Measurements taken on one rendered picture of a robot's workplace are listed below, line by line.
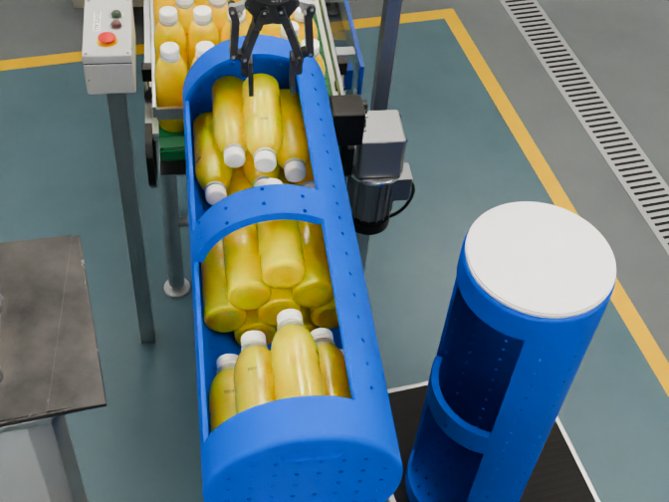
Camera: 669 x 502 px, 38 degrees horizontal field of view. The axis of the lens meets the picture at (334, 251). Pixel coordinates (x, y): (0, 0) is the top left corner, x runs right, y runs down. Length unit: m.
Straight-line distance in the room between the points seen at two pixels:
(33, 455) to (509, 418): 0.90
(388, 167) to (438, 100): 1.46
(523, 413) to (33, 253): 0.98
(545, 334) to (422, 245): 1.47
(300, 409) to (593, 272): 0.71
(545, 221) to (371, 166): 0.56
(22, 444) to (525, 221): 0.98
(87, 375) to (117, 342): 1.29
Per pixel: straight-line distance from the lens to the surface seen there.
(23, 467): 1.77
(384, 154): 2.26
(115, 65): 2.08
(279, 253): 1.53
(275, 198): 1.55
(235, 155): 1.78
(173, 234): 2.80
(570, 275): 1.80
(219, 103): 1.87
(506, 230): 1.84
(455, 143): 3.56
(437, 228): 3.24
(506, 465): 2.16
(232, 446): 1.33
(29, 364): 1.66
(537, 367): 1.85
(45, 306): 1.72
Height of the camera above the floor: 2.34
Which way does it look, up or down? 49 degrees down
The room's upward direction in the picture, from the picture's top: 6 degrees clockwise
